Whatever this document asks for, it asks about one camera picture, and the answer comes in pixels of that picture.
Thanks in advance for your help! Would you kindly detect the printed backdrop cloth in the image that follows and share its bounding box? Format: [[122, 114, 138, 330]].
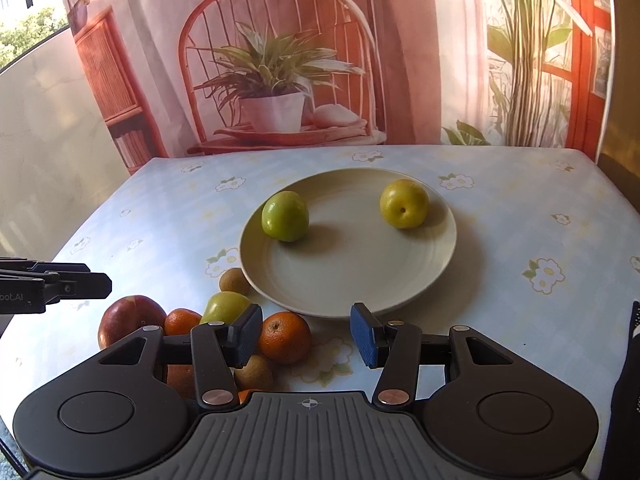
[[55, 0, 616, 171]]

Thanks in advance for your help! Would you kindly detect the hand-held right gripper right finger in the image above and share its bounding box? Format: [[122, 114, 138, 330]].
[[350, 302, 516, 407]]

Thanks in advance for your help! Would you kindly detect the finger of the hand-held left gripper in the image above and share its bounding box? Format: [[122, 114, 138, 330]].
[[0, 258, 92, 276], [42, 271, 112, 312]]

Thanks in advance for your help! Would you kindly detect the yellow-green pear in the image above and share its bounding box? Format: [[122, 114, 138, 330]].
[[200, 291, 252, 326]]

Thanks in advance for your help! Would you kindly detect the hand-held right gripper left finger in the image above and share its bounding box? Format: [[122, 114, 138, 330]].
[[95, 304, 264, 409]]

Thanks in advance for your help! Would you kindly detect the yellow-green plum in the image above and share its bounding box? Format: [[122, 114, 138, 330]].
[[379, 179, 430, 230]]

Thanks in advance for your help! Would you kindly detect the red apple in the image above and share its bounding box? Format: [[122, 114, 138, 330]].
[[97, 295, 167, 351]]

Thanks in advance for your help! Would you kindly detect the brown kiwi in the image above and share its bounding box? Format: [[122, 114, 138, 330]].
[[233, 354, 275, 391], [219, 267, 252, 297]]

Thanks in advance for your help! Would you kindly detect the cream ceramic plate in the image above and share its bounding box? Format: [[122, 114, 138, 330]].
[[239, 169, 458, 320]]

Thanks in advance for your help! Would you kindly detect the green apple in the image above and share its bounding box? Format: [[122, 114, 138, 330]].
[[261, 191, 310, 243]]

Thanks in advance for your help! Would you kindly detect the green tree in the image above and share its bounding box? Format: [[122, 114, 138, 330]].
[[0, 7, 68, 68]]

